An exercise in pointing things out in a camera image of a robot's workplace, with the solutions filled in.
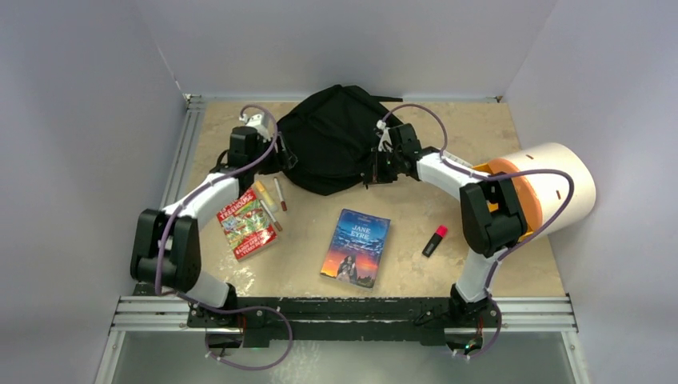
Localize black student backpack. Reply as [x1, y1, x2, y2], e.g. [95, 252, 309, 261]
[277, 85, 401, 196]

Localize Jane Eyre blue book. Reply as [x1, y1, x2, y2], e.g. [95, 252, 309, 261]
[320, 209, 391, 290]

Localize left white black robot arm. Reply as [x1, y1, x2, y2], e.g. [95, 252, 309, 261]
[130, 123, 293, 327]

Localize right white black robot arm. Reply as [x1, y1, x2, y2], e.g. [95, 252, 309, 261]
[361, 121, 528, 326]

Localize white red-capped marker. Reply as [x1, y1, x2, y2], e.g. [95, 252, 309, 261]
[273, 177, 288, 212]

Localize white brown-tipped pen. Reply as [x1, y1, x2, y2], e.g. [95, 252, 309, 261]
[259, 199, 283, 232]

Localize red Treehouse book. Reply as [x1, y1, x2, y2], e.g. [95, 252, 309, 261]
[216, 189, 277, 261]

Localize pink black highlighter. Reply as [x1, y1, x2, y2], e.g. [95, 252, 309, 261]
[421, 225, 448, 258]

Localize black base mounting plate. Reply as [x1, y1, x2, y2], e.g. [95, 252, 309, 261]
[187, 297, 500, 347]

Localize white cylinder orange drawer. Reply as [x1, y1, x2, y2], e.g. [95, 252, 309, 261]
[473, 142, 596, 241]

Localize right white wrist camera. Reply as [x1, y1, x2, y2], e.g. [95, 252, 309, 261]
[375, 120, 393, 152]

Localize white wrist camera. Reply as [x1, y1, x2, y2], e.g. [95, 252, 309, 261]
[239, 112, 277, 141]
[375, 120, 393, 152]

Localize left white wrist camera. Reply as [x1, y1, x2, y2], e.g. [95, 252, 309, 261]
[239, 112, 277, 141]

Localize aluminium frame rails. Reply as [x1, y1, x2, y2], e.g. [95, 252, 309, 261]
[95, 94, 592, 384]

